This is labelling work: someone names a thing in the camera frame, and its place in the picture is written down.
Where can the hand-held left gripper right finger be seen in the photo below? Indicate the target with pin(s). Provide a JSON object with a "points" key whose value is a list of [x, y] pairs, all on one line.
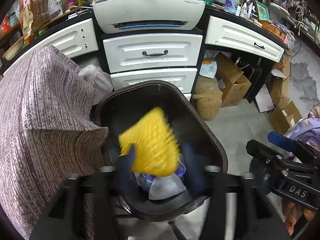
{"points": [[196, 170]]}

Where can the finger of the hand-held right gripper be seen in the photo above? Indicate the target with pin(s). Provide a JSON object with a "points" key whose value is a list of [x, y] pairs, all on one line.
{"points": [[262, 150], [280, 140]]}

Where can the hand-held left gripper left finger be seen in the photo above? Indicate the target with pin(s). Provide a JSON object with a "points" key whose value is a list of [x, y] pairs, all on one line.
{"points": [[125, 175]]}

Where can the purple plastic bag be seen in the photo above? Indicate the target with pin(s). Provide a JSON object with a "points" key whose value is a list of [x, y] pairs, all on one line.
{"points": [[181, 171]]}

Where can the grey purple trash item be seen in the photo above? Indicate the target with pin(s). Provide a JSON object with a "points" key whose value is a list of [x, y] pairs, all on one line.
{"points": [[165, 187]]}

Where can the dark brown trash bin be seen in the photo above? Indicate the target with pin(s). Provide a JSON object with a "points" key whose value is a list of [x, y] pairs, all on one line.
{"points": [[195, 130]]}

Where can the yellow sponge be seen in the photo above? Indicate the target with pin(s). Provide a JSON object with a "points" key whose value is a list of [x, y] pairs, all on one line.
{"points": [[150, 142]]}

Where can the person's right hand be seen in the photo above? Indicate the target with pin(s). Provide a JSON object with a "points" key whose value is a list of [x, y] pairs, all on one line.
{"points": [[293, 215]]}

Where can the small cardboard box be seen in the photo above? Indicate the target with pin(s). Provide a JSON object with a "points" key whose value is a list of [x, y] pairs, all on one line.
{"points": [[285, 116]]}

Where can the purple floral cloth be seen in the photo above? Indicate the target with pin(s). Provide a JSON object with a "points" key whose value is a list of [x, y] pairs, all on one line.
{"points": [[306, 127]]}

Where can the white flat parcel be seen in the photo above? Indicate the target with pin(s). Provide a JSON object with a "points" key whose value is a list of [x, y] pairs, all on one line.
{"points": [[263, 98]]}

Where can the black bag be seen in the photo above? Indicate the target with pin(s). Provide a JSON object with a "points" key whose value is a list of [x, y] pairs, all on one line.
{"points": [[255, 82]]}

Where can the black rod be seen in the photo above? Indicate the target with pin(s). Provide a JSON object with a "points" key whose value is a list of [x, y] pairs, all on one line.
{"points": [[177, 230]]}

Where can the tan burlap sack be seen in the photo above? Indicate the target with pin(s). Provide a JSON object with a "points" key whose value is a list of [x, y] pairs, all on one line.
{"points": [[207, 97]]}

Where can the large open cardboard box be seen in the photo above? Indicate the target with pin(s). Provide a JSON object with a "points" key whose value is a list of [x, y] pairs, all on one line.
{"points": [[232, 82]]}

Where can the translucent plastic bag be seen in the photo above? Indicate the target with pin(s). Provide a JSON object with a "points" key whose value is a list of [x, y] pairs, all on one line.
{"points": [[97, 82]]}

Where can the purple striped tablecloth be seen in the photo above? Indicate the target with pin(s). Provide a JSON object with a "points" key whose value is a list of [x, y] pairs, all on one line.
{"points": [[45, 120]]}

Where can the white paper bag orange print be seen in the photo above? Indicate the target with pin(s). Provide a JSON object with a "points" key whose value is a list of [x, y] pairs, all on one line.
{"points": [[208, 66]]}

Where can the wicker basket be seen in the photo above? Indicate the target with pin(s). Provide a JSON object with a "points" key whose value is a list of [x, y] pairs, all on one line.
{"points": [[273, 30]]}

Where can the white printer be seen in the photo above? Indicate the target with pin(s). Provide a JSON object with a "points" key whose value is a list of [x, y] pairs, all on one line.
{"points": [[150, 10]]}

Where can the cream bowl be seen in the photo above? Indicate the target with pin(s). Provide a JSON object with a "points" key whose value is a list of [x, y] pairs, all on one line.
{"points": [[13, 50]]}

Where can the wooden shelf rack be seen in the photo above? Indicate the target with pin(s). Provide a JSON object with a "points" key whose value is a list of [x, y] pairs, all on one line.
{"points": [[50, 2]]}

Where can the green picture frame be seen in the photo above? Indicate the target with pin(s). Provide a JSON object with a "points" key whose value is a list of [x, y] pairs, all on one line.
{"points": [[262, 11]]}

